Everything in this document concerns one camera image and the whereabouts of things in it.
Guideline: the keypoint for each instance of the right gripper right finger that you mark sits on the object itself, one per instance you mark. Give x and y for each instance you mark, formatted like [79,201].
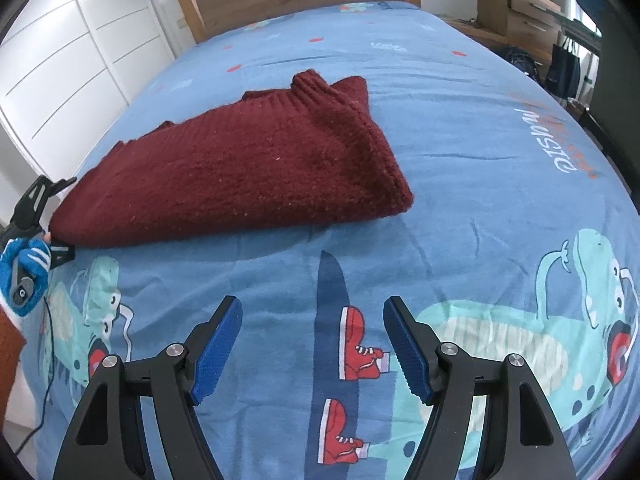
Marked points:
[521,438]

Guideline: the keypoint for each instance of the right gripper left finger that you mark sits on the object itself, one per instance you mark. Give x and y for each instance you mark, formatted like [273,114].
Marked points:
[106,438]

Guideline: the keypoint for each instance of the dark red knit sweater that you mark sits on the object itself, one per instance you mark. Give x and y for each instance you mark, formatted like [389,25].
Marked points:
[307,154]

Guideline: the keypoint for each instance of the blue white gloved left hand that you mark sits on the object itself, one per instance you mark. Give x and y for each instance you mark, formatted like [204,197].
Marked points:
[25,267]

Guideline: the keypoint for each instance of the white sliding wardrobe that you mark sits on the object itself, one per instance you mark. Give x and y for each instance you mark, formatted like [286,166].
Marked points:
[69,69]

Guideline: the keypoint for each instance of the blue dinosaur bed sheet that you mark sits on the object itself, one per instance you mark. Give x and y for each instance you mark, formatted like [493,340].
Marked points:
[521,238]

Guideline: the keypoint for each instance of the black bag on floor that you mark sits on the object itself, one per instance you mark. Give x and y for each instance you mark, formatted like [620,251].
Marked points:
[563,76]

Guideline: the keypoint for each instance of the wooden drawer nightstand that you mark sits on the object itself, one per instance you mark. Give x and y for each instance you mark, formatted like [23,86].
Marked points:
[527,24]

